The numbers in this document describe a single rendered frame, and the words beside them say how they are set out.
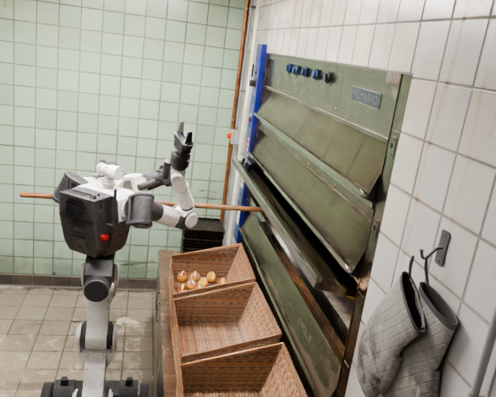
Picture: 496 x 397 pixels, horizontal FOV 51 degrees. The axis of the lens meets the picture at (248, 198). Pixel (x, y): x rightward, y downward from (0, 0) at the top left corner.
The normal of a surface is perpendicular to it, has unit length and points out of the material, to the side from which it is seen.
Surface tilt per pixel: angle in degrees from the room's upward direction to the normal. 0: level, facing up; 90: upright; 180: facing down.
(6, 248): 90
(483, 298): 90
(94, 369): 69
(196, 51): 90
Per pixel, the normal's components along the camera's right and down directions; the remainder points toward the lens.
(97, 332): 0.20, -0.12
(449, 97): -0.98, -0.07
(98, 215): 0.90, 0.22
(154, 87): 0.18, 0.29
